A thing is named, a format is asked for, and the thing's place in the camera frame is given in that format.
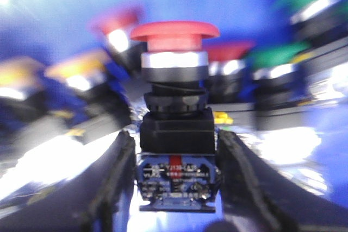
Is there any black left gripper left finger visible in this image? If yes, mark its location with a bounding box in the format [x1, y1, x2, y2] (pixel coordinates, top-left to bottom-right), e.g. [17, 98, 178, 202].
[1, 131, 135, 231]

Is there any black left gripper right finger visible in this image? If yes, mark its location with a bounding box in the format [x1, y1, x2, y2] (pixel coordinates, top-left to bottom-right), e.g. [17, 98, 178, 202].
[216, 130, 347, 231]

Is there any red mushroom push button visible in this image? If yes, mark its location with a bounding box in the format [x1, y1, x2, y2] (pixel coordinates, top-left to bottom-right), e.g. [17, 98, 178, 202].
[130, 21, 220, 213]

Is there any green push button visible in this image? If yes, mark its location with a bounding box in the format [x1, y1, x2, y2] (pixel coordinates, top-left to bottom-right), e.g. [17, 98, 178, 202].
[246, 41, 310, 129]
[274, 0, 347, 47]

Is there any yellow push button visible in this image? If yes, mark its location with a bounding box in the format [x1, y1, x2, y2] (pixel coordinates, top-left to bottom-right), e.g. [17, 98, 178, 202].
[1, 56, 47, 136]
[45, 49, 131, 143]

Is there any blue source bin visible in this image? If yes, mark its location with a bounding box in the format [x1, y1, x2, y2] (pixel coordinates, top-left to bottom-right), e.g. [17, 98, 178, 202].
[1, 0, 347, 231]

